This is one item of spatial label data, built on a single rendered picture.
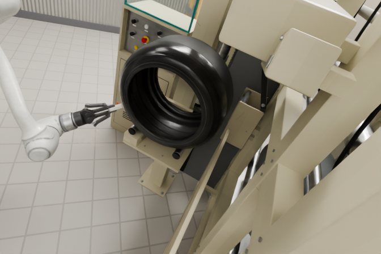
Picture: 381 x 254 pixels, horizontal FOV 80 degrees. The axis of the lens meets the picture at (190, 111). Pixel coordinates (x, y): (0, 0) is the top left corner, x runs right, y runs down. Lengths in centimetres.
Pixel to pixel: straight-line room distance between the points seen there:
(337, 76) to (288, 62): 14
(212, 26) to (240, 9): 69
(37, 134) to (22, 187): 114
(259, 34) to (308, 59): 14
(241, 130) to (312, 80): 93
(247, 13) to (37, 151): 91
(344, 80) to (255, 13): 24
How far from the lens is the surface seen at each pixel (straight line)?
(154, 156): 133
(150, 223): 202
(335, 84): 59
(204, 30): 127
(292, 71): 47
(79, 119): 123
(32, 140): 111
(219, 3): 123
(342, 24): 57
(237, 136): 139
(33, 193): 217
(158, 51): 99
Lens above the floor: 182
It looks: 37 degrees down
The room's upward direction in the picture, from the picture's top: 21 degrees clockwise
